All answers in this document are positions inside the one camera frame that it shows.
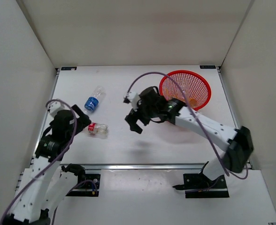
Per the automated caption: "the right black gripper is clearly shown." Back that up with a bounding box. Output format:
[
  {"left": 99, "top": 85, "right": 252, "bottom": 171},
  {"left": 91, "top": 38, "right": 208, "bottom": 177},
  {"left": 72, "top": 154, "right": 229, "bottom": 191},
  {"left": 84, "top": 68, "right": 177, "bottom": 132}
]
[{"left": 126, "top": 96, "right": 159, "bottom": 134}]

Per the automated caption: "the red label clear bottle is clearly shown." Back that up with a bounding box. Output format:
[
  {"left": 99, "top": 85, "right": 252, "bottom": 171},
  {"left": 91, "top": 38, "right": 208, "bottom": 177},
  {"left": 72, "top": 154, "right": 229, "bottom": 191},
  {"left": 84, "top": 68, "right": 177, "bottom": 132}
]
[{"left": 87, "top": 122, "right": 108, "bottom": 139}]

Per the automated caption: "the blue label clear bottle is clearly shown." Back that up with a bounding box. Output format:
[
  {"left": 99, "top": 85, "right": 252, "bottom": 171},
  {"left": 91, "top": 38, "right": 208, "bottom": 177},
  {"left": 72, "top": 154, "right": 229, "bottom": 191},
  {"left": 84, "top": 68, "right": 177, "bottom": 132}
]
[{"left": 84, "top": 86, "right": 106, "bottom": 114}]

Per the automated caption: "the orange plastic bottle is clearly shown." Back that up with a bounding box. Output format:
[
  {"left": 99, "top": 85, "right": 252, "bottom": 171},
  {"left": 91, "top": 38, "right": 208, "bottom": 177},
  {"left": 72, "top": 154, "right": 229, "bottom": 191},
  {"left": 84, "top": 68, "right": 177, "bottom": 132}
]
[{"left": 189, "top": 98, "right": 198, "bottom": 108}]

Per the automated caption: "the clear plastic bottle white cap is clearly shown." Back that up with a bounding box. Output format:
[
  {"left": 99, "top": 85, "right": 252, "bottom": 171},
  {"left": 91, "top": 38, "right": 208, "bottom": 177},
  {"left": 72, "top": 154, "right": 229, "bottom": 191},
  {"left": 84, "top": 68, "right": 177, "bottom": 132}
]
[{"left": 177, "top": 79, "right": 190, "bottom": 95}]

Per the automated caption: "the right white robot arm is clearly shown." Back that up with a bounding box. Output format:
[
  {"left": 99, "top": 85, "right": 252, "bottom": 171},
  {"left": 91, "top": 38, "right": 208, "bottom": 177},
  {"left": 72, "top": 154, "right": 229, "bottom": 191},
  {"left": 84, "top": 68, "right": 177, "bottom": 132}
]
[{"left": 123, "top": 86, "right": 253, "bottom": 188}]

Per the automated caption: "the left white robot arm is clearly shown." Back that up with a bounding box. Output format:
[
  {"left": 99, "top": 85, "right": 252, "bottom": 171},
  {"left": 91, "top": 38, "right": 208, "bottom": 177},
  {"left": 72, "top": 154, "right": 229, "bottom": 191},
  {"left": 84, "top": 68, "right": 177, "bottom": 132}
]
[{"left": 0, "top": 99, "right": 91, "bottom": 225}]

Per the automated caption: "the red mesh plastic bin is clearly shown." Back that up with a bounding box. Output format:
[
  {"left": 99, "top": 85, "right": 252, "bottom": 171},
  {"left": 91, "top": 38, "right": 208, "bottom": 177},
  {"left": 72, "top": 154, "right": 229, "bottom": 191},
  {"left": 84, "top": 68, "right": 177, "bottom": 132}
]
[{"left": 159, "top": 70, "right": 212, "bottom": 111}]

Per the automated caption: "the black corner label left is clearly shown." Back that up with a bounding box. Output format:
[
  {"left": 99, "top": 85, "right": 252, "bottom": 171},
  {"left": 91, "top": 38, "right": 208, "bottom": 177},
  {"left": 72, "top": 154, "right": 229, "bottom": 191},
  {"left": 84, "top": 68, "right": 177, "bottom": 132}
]
[{"left": 61, "top": 67, "right": 77, "bottom": 71}]

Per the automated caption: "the black corner label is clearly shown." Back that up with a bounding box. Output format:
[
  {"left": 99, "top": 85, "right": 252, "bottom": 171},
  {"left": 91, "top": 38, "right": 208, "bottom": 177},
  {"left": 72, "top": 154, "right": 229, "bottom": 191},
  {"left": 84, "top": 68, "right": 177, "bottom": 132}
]
[
  {"left": 61, "top": 67, "right": 77, "bottom": 71},
  {"left": 199, "top": 65, "right": 216, "bottom": 69}
]

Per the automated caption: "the black corner label right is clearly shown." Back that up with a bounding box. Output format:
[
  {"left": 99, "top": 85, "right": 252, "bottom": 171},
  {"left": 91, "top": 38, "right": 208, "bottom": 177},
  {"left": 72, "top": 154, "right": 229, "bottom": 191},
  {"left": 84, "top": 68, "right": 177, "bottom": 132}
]
[{"left": 199, "top": 65, "right": 216, "bottom": 69}]

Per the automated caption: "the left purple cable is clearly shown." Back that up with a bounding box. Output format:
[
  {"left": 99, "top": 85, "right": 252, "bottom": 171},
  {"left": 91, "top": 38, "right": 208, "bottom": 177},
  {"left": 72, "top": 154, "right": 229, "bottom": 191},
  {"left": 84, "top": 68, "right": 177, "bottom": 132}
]
[{"left": 0, "top": 99, "right": 78, "bottom": 225}]

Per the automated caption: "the purple cable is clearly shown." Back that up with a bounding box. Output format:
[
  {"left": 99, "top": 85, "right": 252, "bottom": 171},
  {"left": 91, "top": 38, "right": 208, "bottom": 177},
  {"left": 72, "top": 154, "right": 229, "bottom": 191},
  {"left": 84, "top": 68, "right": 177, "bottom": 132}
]
[
  {"left": 128, "top": 71, "right": 249, "bottom": 180},
  {"left": 0, "top": 99, "right": 78, "bottom": 225}
]

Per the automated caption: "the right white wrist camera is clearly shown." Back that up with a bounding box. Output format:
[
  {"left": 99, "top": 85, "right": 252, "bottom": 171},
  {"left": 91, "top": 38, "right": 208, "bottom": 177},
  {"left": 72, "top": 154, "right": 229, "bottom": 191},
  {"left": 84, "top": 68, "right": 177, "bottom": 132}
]
[{"left": 123, "top": 91, "right": 140, "bottom": 111}]

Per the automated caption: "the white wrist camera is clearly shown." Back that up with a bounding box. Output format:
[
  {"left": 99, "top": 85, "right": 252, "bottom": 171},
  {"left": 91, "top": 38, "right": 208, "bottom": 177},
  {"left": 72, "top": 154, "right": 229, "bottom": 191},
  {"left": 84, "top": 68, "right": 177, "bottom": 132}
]
[
  {"left": 123, "top": 91, "right": 140, "bottom": 111},
  {"left": 47, "top": 101, "right": 65, "bottom": 118}
]

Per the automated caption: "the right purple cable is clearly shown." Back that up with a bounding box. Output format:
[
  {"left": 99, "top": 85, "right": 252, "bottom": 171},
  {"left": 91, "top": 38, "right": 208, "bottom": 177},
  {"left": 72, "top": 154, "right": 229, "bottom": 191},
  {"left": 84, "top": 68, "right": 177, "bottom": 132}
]
[{"left": 128, "top": 71, "right": 249, "bottom": 180}]

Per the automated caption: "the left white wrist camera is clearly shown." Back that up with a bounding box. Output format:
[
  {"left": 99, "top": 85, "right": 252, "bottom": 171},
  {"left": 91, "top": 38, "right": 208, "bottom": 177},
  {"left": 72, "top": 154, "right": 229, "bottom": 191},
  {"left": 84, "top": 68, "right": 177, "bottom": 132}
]
[{"left": 47, "top": 101, "right": 65, "bottom": 118}]

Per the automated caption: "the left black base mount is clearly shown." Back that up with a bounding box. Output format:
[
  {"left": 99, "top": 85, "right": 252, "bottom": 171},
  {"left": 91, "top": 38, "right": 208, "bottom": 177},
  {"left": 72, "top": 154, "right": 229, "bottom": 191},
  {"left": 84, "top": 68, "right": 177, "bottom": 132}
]
[{"left": 67, "top": 173, "right": 101, "bottom": 197}]

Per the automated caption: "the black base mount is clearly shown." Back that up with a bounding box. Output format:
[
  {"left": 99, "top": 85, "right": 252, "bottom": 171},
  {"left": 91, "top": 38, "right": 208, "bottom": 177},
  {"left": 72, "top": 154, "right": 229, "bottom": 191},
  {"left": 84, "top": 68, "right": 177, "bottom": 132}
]
[
  {"left": 173, "top": 173, "right": 229, "bottom": 199},
  {"left": 67, "top": 173, "right": 101, "bottom": 197}
]

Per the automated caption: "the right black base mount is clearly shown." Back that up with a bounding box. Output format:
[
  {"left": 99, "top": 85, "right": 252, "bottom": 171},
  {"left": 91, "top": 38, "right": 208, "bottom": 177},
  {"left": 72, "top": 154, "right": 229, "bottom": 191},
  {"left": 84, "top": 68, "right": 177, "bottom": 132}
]
[{"left": 173, "top": 173, "right": 229, "bottom": 199}]

